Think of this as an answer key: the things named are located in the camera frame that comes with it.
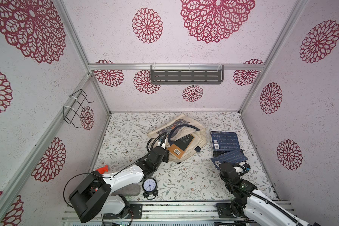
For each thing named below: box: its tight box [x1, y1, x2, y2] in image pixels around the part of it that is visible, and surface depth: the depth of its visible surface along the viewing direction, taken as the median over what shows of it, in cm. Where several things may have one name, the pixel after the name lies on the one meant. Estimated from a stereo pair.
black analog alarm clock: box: [142, 176, 159, 200], surface depth 81 cm
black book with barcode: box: [210, 149, 249, 170], surface depth 87 cm
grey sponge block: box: [112, 183, 141, 197], surface depth 79 cm
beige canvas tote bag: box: [146, 113, 207, 163], surface depth 96 cm
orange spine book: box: [167, 133, 195, 159], surface depth 97 cm
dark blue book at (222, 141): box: [210, 130, 241, 152], surface depth 99 cm
